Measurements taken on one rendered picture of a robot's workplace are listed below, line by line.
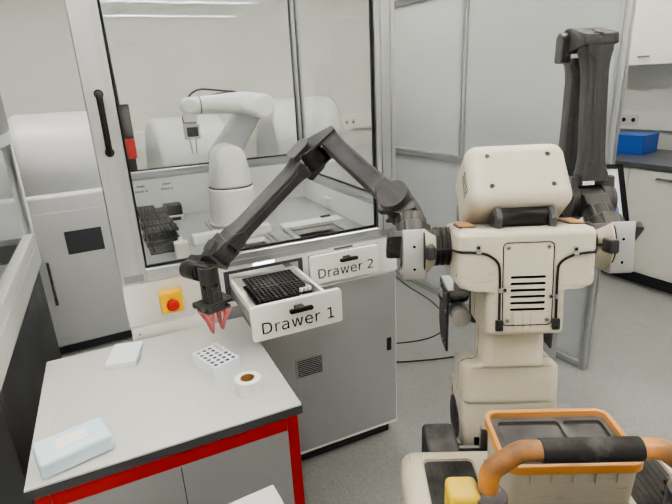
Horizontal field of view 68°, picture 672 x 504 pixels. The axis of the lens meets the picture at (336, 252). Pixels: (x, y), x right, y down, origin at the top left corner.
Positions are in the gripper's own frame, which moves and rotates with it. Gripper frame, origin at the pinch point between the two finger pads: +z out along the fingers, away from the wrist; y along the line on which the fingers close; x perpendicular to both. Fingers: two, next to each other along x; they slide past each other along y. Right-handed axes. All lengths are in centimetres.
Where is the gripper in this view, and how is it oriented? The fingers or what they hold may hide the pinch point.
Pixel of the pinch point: (217, 328)
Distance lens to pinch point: 151.8
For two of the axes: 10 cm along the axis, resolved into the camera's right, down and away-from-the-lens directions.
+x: 7.0, 1.7, -6.9
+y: -7.1, 2.7, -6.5
